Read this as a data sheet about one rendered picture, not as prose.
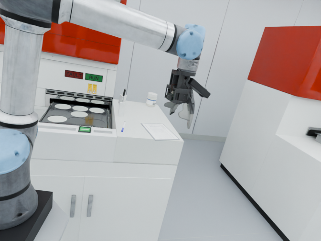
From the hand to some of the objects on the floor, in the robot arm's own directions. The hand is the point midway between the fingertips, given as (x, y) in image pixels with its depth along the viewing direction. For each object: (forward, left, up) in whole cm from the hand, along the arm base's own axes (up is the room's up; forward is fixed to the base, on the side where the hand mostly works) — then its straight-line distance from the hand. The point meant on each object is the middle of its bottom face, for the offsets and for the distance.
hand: (180, 121), depth 85 cm
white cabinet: (+40, +38, -117) cm, 130 cm away
